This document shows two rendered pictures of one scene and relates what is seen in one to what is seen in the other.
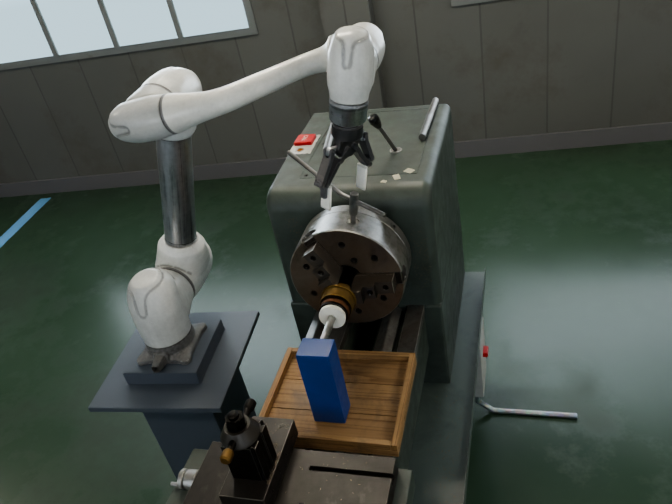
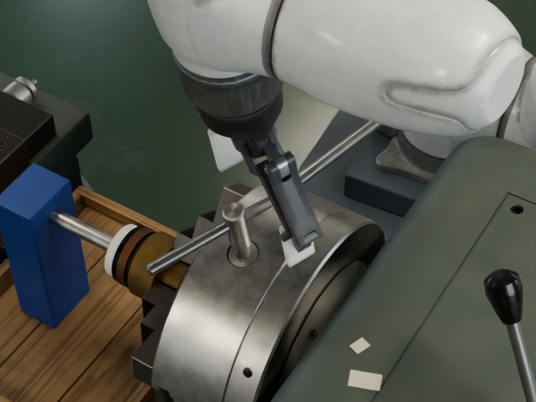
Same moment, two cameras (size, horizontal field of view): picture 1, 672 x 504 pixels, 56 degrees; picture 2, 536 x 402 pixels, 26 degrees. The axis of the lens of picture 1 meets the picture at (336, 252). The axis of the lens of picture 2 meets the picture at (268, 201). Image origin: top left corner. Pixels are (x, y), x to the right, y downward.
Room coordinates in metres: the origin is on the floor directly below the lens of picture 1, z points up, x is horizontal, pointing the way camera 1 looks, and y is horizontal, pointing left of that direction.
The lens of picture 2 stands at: (1.57, -0.82, 2.16)
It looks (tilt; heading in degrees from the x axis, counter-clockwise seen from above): 47 degrees down; 101
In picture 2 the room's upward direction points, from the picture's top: straight up
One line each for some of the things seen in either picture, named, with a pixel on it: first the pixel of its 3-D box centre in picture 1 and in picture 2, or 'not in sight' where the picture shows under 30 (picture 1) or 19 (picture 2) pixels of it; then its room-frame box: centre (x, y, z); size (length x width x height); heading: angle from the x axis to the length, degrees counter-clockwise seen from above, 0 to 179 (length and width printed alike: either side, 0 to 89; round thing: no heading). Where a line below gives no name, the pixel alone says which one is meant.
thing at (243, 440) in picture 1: (238, 429); not in sight; (0.87, 0.26, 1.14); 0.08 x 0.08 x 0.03
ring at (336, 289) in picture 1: (337, 302); (159, 269); (1.27, 0.02, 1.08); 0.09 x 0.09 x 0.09; 69
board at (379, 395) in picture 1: (337, 396); (87, 317); (1.14, 0.07, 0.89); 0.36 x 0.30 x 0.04; 69
